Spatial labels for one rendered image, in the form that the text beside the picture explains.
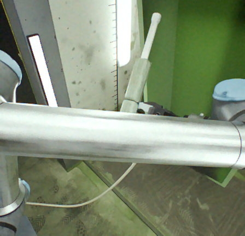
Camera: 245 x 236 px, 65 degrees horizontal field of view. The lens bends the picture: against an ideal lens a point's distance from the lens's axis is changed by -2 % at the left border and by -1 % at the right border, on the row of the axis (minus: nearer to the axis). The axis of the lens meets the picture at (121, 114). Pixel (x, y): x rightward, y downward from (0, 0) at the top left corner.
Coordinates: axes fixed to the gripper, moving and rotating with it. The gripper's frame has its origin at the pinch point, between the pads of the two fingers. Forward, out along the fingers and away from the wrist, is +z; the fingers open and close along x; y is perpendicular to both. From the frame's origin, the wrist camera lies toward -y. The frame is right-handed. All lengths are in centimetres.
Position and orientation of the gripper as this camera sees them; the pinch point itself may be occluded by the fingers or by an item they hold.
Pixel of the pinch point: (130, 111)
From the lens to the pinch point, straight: 69.8
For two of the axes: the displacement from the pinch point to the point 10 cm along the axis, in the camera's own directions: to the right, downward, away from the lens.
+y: 5.1, 1.9, 8.4
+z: -8.1, -2.3, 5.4
